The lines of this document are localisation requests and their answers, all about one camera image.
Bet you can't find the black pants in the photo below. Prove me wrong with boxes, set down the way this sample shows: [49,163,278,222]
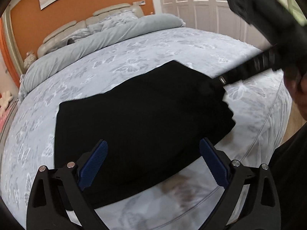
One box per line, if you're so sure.
[54,61,235,209]

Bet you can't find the person right hand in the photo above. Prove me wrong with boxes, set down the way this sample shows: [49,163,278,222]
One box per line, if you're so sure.
[284,66,307,121]

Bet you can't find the white wardrobe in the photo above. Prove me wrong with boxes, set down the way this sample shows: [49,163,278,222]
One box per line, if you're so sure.
[153,0,269,49]

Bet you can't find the butterfly patterned bed sheet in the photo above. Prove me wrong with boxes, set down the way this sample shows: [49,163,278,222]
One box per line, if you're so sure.
[1,28,292,229]

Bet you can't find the pink topped bedside bench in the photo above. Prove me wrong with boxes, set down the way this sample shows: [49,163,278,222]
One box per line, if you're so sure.
[1,100,18,148]

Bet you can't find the cream flower plush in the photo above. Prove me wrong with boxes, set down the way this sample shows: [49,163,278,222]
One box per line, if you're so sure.
[0,91,14,117]

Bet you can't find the grey folded duvet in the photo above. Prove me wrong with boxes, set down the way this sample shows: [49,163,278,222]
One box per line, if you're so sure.
[18,14,186,103]

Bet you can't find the fluffy white plush toy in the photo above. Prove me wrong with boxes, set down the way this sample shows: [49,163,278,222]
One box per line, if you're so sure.
[23,51,37,70]

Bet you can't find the butterfly patterned pillow right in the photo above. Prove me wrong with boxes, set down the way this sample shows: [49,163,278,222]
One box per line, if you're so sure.
[99,10,138,31]

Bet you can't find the butterfly patterned pillow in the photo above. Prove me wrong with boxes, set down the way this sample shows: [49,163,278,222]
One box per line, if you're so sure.
[99,10,138,31]
[67,28,91,45]

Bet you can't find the beige padded headboard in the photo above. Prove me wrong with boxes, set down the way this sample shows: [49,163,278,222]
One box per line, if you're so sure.
[37,3,144,58]

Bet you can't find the narrow orange curtain strip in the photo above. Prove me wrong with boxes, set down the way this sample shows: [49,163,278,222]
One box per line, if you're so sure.
[0,19,21,87]

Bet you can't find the butterfly patterned pillow left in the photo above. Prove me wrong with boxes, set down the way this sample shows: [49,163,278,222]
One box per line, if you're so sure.
[67,28,91,45]

